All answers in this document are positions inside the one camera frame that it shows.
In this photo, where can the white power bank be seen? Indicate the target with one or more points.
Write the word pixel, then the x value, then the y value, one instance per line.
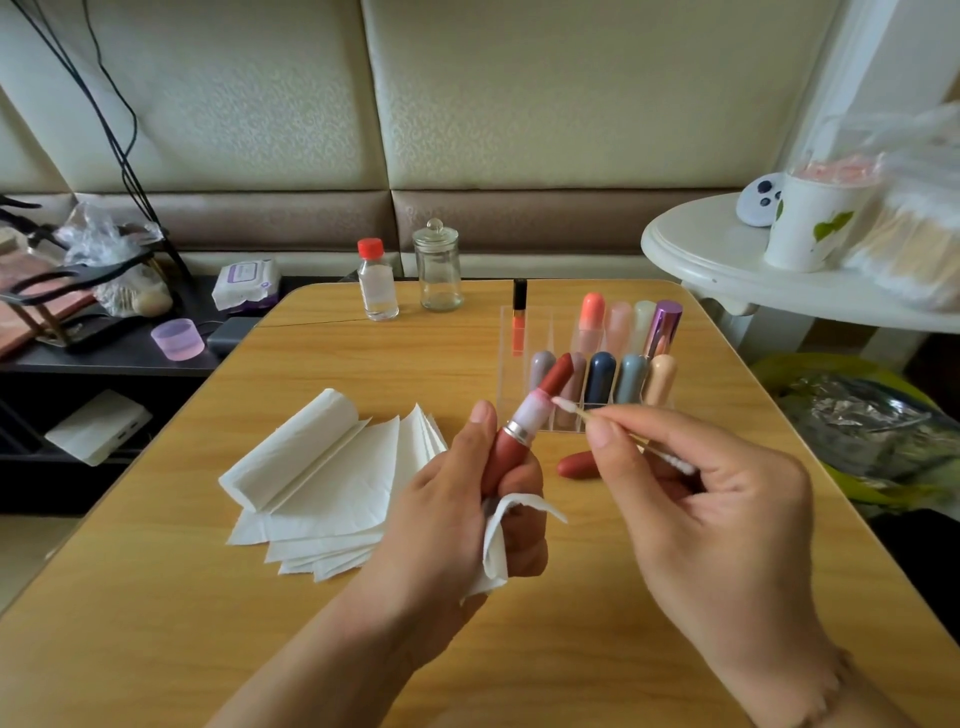
pixel 99 428

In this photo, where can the white mug green leaf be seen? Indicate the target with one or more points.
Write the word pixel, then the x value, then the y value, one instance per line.
pixel 810 225

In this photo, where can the person's right forearm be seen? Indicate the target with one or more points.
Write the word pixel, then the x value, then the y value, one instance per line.
pixel 885 708

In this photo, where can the crumpled clear plastic bag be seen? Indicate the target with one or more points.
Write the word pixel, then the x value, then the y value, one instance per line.
pixel 98 237

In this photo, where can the black low shelf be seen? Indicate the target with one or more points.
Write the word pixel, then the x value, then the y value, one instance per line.
pixel 135 360

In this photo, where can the person's left hand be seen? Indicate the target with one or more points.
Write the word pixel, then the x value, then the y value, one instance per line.
pixel 443 555

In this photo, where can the small purple plastic cup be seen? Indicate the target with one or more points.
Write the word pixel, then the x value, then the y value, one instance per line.
pixel 177 341

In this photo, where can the dark red lipstick cap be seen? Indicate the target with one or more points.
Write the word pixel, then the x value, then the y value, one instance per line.
pixel 578 465

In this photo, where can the white panda figure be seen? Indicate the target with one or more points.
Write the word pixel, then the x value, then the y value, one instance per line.
pixel 761 200

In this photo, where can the clear bottle red cap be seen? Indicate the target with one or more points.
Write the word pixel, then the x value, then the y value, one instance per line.
pixel 378 288

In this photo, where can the clear acrylic lipstick organizer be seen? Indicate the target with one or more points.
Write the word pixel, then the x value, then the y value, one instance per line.
pixel 600 375

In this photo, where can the red lipstick pink tube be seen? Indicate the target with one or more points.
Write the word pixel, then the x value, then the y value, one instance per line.
pixel 530 413

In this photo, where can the white tissue sheet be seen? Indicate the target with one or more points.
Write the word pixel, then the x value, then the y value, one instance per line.
pixel 495 555

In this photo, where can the yellow-green bin with bag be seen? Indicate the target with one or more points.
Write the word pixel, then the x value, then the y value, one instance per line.
pixel 870 435

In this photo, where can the white round side table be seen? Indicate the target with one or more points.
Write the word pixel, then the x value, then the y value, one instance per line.
pixel 705 248

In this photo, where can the beige padded backrest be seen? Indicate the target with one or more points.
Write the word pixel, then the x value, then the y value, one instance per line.
pixel 600 90

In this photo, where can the thin wooden cotton swab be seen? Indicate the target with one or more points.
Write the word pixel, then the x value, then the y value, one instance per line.
pixel 563 404

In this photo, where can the glass jar with lid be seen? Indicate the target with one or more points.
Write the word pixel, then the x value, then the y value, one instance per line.
pixel 438 273

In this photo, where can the wet wipes pack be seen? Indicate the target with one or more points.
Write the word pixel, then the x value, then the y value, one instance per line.
pixel 246 285

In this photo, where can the pink tray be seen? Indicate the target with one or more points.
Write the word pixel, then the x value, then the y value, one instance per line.
pixel 23 323

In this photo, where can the black clip tool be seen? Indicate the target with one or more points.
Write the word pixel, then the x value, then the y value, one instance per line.
pixel 15 207

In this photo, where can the person's right hand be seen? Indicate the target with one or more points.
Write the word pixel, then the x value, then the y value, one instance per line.
pixel 728 563

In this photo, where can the stack of white tissues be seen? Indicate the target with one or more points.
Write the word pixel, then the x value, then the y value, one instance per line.
pixel 330 503

